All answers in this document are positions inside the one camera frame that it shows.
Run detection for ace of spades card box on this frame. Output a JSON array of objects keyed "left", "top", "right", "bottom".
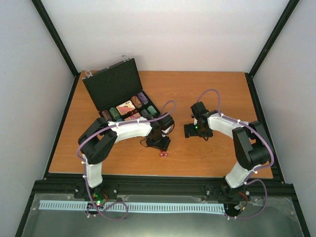
[{"left": 116, "top": 100, "right": 136, "bottom": 116}]

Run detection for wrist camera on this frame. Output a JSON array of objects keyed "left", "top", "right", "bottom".
[
  {"left": 191, "top": 101, "right": 209, "bottom": 120},
  {"left": 158, "top": 115, "right": 174, "bottom": 135}
]

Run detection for brown green poker chip stack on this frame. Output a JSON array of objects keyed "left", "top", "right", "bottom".
[{"left": 101, "top": 110, "right": 113, "bottom": 122}]

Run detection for black aluminium frame rail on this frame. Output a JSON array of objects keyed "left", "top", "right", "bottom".
[{"left": 31, "top": 174, "right": 296, "bottom": 203}]

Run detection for green yellow poker chip stack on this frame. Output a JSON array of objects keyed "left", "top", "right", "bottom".
[{"left": 109, "top": 107, "right": 120, "bottom": 120}]

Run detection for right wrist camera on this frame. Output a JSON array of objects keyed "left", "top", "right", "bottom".
[{"left": 191, "top": 101, "right": 209, "bottom": 120}]

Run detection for purple poker chip stack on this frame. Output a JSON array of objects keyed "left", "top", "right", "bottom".
[{"left": 137, "top": 92, "right": 149, "bottom": 105}]

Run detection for black poker set case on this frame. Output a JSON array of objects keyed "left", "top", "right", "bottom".
[{"left": 82, "top": 55, "right": 160, "bottom": 121}]

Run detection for dark grey poker chip stack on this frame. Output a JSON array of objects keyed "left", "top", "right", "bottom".
[{"left": 140, "top": 109, "right": 151, "bottom": 118}]

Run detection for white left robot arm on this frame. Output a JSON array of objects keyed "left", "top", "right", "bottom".
[{"left": 77, "top": 114, "right": 174, "bottom": 199}]

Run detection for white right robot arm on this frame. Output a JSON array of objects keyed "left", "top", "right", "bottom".
[{"left": 184, "top": 111, "right": 275, "bottom": 199}]

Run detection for orange red poker chip stack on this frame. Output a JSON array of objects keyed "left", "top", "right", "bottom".
[{"left": 131, "top": 96, "right": 143, "bottom": 109}]

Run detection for white slotted cable duct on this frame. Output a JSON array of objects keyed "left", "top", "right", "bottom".
[{"left": 39, "top": 200, "right": 225, "bottom": 214}]

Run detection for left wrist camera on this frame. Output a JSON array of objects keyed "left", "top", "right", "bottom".
[{"left": 158, "top": 115, "right": 174, "bottom": 135}]

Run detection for red texas holdem card box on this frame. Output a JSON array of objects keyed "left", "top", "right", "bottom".
[{"left": 124, "top": 113, "right": 141, "bottom": 121}]

